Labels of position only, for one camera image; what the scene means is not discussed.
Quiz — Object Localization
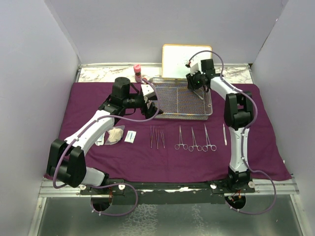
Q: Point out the metal mesh tray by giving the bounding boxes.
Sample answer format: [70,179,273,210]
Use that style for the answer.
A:
[150,77,213,120]

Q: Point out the steel tweezers front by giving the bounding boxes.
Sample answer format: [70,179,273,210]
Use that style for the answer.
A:
[150,126,155,148]

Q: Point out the white blue label packet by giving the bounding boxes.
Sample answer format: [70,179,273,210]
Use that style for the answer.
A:
[124,130,136,144]

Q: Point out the white gauze bag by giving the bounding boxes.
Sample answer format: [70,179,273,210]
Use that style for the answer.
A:
[104,125,125,145]

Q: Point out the steel clamp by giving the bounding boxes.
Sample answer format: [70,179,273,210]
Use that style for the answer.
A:
[174,125,188,150]

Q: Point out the steel blunt tweezers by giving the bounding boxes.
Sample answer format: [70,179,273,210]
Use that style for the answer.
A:
[188,127,202,152]

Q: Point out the steel forceps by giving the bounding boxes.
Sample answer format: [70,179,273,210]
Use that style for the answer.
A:
[202,124,217,152]

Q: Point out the steel scissors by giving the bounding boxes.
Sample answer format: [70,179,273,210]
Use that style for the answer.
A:
[222,123,227,146]

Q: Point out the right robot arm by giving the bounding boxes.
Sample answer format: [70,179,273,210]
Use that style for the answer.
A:
[186,59,254,192]

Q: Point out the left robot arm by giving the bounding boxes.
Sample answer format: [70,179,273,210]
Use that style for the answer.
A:
[46,77,163,194]

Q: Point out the yellow framed whiteboard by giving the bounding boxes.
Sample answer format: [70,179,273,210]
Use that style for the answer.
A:
[162,44,212,78]

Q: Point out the pink lid spice bottle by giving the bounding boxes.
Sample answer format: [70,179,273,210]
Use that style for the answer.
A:
[133,64,142,83]

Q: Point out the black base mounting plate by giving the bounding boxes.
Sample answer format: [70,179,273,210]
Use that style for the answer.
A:
[80,179,255,206]

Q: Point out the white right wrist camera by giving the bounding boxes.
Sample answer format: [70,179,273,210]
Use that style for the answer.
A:
[185,61,200,75]

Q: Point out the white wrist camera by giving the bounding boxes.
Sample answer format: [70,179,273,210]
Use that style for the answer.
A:
[141,84,157,102]
[185,61,200,75]

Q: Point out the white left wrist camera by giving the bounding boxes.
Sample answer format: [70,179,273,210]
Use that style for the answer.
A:
[141,84,157,102]

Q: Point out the aluminium frame rail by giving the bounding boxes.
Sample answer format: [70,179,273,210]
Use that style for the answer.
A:
[39,178,299,197]

